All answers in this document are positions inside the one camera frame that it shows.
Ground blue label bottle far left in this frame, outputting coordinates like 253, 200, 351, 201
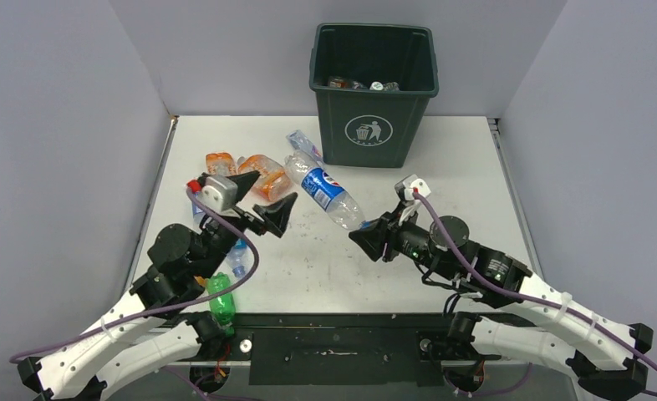
191, 203, 207, 229

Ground dark green plastic trash bin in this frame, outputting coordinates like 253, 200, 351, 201
309, 23, 439, 168

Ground crushed orange bottle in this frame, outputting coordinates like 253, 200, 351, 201
206, 152, 237, 176
237, 155, 293, 202

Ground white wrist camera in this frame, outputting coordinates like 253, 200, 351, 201
186, 175, 239, 213
395, 175, 431, 202

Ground bottles inside bin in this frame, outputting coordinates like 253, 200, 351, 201
327, 76, 400, 92

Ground crushed clear bottle white cap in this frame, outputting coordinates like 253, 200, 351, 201
286, 129, 323, 164

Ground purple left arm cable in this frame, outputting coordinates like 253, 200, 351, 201
9, 188, 261, 401

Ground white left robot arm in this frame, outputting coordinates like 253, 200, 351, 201
11, 171, 298, 400

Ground crushed orange bottle far left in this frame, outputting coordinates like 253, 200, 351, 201
206, 152, 237, 176

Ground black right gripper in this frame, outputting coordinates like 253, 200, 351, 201
350, 200, 456, 280

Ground green plastic bottle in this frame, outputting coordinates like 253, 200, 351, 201
206, 272, 237, 337

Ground aluminium rail frame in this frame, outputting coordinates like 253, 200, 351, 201
486, 117, 588, 368

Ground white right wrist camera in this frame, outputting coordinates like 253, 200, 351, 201
395, 175, 431, 202

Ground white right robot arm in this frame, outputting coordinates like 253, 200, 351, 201
349, 200, 653, 400

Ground crushed orange bottle middle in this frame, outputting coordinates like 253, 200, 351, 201
237, 155, 293, 202

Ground light blue water bottle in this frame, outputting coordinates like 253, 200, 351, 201
225, 239, 247, 279

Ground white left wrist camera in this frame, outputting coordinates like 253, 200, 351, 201
186, 175, 239, 213

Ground Pepsi bottle blue label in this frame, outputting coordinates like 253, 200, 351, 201
284, 150, 366, 231

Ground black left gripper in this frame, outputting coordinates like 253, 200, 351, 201
195, 171, 297, 278

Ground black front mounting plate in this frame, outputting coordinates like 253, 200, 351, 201
169, 312, 558, 388

